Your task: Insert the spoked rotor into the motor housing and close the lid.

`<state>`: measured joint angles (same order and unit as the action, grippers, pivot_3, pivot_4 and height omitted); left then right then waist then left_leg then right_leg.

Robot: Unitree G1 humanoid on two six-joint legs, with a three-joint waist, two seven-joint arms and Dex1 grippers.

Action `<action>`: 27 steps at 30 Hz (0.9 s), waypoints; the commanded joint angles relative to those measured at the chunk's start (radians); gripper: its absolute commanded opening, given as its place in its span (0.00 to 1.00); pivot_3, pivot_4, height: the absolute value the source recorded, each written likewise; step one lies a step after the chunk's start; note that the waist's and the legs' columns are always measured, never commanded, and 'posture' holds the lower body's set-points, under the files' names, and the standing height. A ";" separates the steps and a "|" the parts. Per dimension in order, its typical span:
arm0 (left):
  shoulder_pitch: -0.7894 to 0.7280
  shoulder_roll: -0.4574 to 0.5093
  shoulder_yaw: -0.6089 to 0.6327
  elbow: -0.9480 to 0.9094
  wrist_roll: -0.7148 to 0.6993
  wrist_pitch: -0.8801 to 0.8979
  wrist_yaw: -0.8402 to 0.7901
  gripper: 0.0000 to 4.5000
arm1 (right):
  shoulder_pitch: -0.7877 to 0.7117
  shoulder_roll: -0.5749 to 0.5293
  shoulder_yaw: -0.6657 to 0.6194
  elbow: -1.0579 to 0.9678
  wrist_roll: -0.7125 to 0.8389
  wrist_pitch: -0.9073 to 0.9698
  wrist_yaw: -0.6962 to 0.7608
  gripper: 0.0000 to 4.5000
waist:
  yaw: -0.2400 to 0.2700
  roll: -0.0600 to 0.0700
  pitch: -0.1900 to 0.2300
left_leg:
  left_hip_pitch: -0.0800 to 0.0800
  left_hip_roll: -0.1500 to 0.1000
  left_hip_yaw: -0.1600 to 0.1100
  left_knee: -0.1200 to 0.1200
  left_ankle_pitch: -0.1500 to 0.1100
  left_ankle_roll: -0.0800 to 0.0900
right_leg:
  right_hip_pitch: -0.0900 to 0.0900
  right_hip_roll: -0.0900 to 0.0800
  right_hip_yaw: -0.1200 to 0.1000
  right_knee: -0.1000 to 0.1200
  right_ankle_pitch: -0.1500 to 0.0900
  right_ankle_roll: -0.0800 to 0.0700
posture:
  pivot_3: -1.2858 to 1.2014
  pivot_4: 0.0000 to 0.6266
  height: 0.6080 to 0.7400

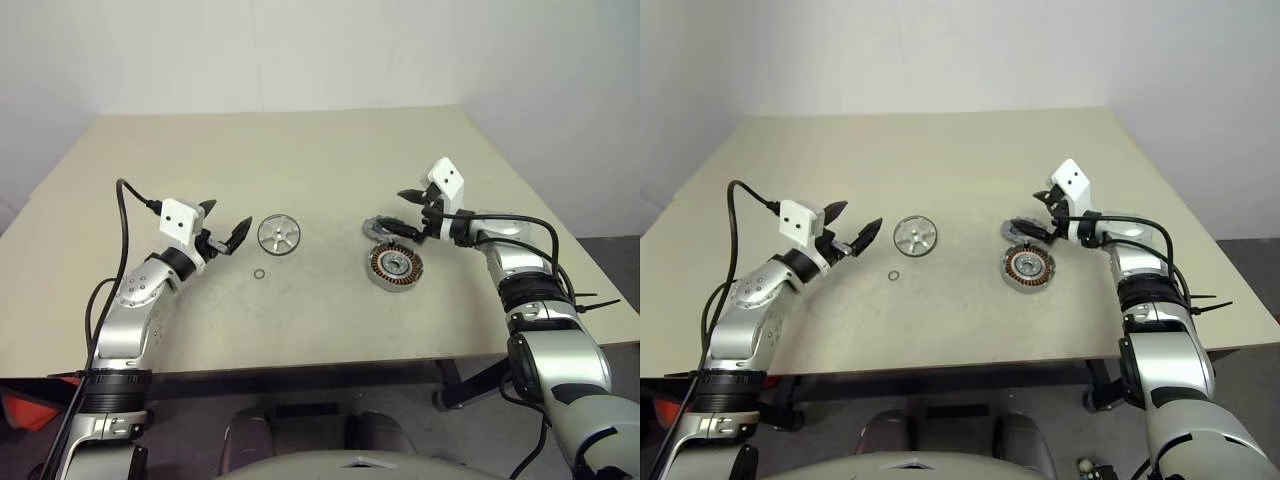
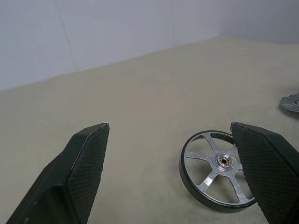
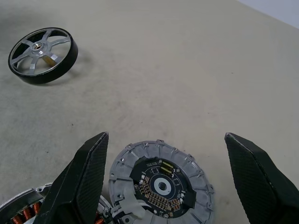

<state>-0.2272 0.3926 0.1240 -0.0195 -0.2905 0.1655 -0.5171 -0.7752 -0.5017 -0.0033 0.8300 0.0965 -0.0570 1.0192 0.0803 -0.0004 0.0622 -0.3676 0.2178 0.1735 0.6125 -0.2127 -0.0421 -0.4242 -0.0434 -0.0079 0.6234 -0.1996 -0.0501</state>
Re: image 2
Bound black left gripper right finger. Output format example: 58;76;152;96
230;121;299;224

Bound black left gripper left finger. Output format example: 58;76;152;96
5;122;110;224

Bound grey metal gear plate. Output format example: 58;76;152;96
277;91;299;117

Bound black rotor ring silver spokes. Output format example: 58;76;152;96
178;130;259;213

